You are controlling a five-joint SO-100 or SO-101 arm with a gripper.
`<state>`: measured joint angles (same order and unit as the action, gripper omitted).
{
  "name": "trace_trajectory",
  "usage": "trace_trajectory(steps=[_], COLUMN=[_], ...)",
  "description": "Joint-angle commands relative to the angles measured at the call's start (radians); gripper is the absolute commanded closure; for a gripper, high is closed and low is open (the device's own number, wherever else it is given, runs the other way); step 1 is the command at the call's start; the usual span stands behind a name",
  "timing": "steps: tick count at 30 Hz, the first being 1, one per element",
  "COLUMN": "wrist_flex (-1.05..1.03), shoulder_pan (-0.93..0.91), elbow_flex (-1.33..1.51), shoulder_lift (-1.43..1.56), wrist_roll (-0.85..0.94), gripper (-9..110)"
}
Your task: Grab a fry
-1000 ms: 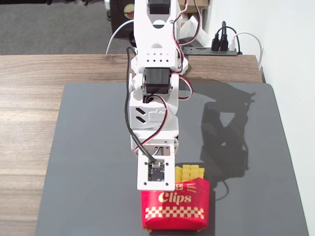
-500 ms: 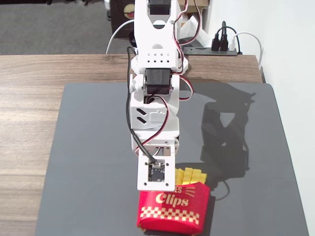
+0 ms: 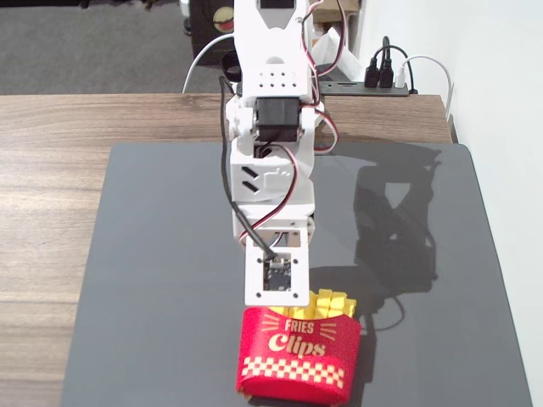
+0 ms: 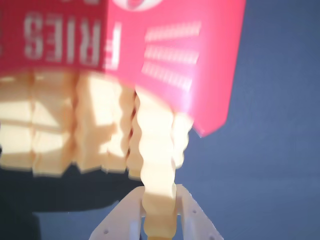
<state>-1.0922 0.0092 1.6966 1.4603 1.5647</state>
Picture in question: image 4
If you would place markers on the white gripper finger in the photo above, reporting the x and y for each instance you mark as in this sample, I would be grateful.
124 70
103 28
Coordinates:
122 217
195 220

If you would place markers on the pale crinkle-cut fry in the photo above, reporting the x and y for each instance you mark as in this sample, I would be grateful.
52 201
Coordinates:
96 120
53 130
157 160
181 140
125 130

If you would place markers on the red fries box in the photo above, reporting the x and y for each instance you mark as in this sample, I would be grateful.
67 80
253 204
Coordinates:
160 50

